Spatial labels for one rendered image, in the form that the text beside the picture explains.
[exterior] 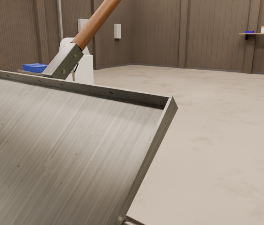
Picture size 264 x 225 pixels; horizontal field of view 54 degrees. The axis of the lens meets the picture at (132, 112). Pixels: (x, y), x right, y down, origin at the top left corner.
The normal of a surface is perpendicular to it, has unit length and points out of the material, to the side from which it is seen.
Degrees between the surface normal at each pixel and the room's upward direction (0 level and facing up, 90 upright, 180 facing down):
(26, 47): 90
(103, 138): 41
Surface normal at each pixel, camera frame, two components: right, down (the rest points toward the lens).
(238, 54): -0.59, 0.22
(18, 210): -0.40, -0.58
